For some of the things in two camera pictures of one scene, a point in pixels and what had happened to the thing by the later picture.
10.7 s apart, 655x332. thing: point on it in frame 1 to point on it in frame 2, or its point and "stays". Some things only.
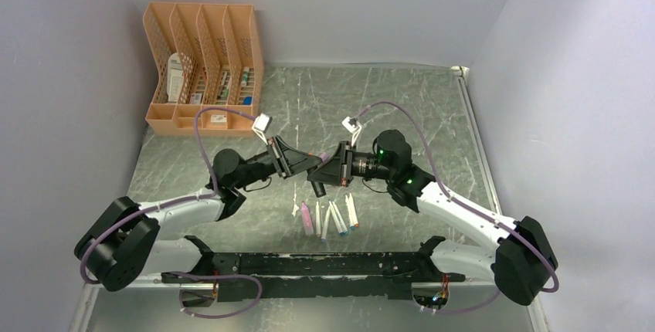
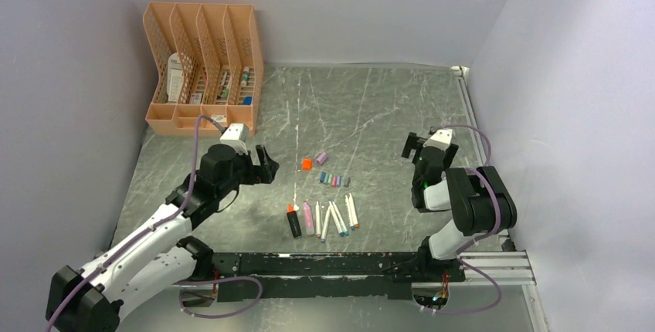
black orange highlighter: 319,189 to 293,220
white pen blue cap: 350,215 stays
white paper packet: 174,75 stays
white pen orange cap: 353,211 stays
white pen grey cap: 323,237 stays
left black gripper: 290,161 to 256,174
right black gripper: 338,171 to 449,154
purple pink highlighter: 307,220 stays
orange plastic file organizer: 211,63 stays
